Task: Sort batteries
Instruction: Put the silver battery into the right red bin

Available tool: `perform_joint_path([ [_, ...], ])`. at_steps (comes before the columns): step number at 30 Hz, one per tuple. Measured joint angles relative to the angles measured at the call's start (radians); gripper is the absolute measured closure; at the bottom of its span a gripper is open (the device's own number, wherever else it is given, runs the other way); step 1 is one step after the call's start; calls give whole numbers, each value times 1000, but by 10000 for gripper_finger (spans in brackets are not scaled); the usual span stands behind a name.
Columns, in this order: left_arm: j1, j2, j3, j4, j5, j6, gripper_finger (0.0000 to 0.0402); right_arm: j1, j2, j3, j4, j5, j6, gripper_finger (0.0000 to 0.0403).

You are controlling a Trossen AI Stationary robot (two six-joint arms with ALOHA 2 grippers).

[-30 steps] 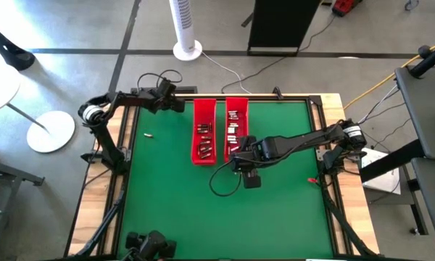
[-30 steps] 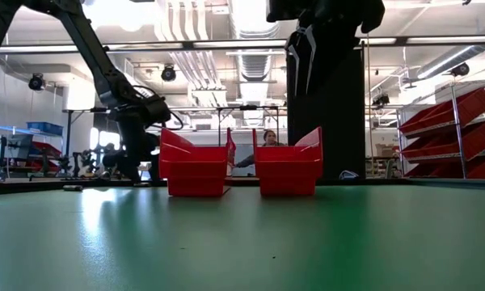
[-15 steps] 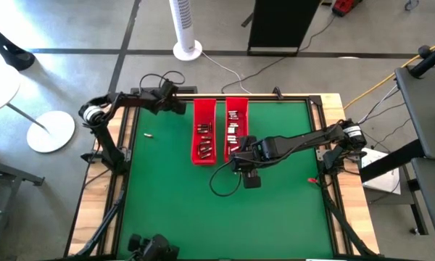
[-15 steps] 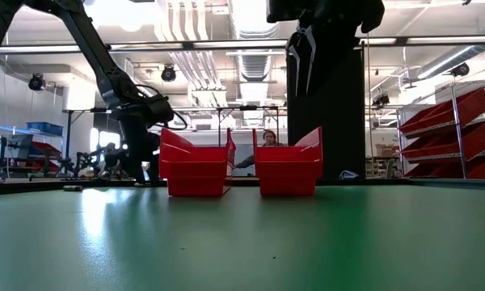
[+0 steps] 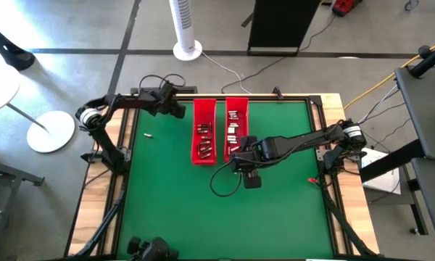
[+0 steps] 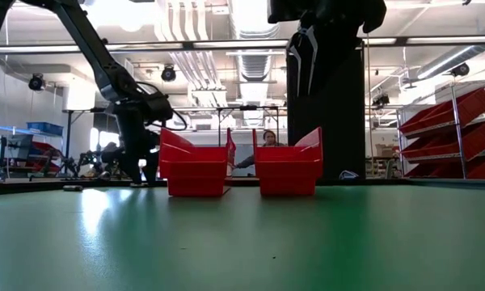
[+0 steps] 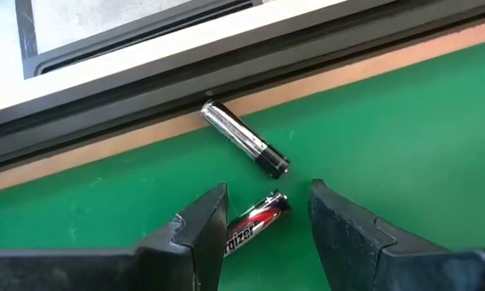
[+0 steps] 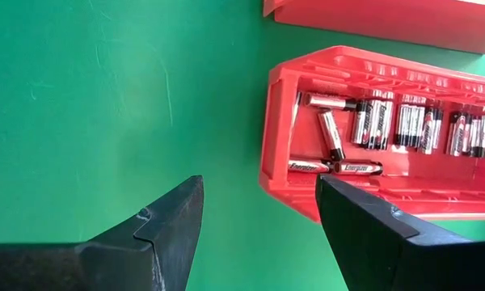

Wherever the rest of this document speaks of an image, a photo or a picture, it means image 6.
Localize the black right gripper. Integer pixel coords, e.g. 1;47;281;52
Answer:
268;0;387;98

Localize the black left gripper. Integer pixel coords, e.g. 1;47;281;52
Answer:
115;108;161;187

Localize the red plastic bin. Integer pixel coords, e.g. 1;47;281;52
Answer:
158;127;238;198
252;126;324;197

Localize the ceiling light strip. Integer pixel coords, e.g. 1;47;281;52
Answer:
363;36;485;45
0;44;82;53
193;39;289;49

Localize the black partition panel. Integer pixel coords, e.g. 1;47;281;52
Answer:
286;48;365;181

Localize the person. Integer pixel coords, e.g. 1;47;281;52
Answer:
234;129;287;170

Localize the black ceiling spotlight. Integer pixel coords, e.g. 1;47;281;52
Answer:
160;64;178;83
450;62;471;78
27;72;46;92

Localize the blue plastic crate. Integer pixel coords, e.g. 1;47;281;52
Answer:
26;120;65;137

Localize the green table mat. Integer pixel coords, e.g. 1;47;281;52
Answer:
0;183;485;291

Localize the grey equipment box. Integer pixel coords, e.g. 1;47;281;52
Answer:
0;133;36;162

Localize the silver ventilation duct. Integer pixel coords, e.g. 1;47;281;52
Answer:
415;19;485;80
229;0;286;84

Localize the black metal frame rig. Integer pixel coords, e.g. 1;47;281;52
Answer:
62;104;288;181

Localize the black hanging camera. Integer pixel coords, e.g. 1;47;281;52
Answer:
372;93;391;108

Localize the silver wire shelf rack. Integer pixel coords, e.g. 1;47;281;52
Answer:
395;78;485;181

